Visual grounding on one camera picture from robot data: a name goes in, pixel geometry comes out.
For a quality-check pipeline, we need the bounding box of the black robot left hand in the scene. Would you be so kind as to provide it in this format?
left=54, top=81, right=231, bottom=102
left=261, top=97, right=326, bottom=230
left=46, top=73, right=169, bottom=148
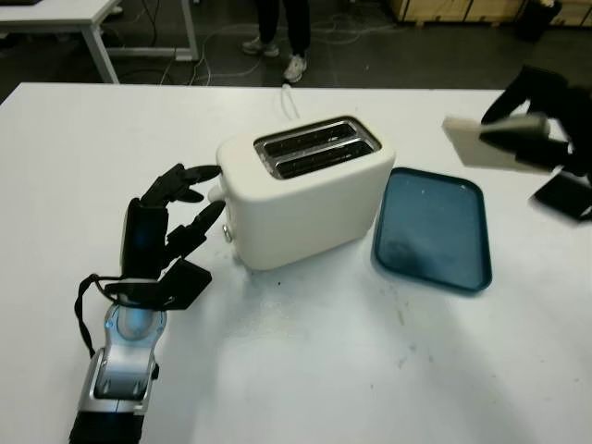
left=118, top=162, right=227, bottom=281

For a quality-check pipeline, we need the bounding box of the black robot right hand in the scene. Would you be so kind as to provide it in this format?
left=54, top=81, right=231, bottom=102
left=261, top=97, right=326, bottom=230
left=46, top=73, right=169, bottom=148
left=478, top=64, right=592, bottom=177

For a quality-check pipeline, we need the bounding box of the slice of white bread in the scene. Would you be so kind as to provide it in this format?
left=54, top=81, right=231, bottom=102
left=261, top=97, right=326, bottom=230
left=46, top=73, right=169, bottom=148
left=441, top=112, right=554, bottom=175

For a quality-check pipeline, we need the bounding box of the white two-slot toaster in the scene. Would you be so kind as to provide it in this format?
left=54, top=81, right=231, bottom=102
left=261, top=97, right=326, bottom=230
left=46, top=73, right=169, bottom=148
left=215, top=113, right=398, bottom=272

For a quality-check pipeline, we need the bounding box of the blue plastic tray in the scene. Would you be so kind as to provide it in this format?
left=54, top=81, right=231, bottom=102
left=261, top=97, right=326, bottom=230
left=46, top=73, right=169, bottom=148
left=370, top=166, right=494, bottom=297

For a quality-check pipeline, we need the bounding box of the black waste bin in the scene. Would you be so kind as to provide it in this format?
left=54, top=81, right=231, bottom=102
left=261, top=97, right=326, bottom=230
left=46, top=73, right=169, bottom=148
left=515, top=0, right=564, bottom=43

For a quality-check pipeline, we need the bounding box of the wooden crate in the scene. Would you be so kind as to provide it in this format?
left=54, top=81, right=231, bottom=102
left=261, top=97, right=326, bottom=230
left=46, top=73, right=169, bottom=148
left=390, top=0, right=533, bottom=22

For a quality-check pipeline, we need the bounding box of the white desk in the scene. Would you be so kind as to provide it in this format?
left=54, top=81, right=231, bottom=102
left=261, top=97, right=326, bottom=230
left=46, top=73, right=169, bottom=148
left=0, top=0, right=201, bottom=85

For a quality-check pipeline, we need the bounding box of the person in dark trousers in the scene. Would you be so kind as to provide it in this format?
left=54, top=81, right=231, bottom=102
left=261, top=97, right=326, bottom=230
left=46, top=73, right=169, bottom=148
left=242, top=0, right=312, bottom=84

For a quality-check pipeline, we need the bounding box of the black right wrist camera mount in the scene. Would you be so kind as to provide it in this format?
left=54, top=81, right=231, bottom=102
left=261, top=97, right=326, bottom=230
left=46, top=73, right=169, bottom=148
left=529, top=168, right=592, bottom=226

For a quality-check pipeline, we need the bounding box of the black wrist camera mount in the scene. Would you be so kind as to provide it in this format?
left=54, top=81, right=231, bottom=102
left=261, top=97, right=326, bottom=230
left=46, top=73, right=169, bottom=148
left=105, top=257, right=213, bottom=312
left=529, top=168, right=592, bottom=226

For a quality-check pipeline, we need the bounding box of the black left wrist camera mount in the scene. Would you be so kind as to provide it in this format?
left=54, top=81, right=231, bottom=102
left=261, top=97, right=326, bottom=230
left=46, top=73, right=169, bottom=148
left=105, top=257, right=213, bottom=312

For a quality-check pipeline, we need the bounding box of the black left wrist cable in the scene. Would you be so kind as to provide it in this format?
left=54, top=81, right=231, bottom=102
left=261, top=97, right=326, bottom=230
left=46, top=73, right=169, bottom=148
left=73, top=273, right=154, bottom=360

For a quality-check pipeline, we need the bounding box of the white toaster power cord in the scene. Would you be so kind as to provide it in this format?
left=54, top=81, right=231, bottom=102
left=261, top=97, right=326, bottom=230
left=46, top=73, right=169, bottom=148
left=279, top=82, right=302, bottom=119

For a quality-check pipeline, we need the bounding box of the white floor cable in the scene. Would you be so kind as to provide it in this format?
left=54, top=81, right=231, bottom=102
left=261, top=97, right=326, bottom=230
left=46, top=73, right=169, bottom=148
left=191, top=13, right=408, bottom=87

